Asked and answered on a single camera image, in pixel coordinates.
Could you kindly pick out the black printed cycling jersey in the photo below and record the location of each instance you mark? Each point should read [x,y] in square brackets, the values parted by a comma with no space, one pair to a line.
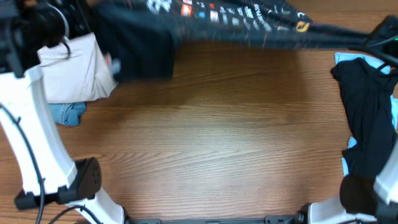
[143,36]

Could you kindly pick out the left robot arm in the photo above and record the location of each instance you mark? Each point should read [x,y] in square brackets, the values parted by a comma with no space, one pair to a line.
[48,173]

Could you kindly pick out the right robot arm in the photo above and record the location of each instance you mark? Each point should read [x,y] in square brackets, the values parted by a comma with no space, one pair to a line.
[381,43]

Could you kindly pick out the folded beige pants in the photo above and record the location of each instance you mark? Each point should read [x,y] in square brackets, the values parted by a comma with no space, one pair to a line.
[78,72]

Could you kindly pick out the folded blue jeans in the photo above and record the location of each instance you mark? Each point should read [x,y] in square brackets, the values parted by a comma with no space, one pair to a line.
[67,114]

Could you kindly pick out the light blue shirt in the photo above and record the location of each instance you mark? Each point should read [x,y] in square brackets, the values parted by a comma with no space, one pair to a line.
[351,59]

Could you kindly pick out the plain black shirt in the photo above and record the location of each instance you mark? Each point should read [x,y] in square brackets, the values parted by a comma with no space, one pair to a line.
[357,195]

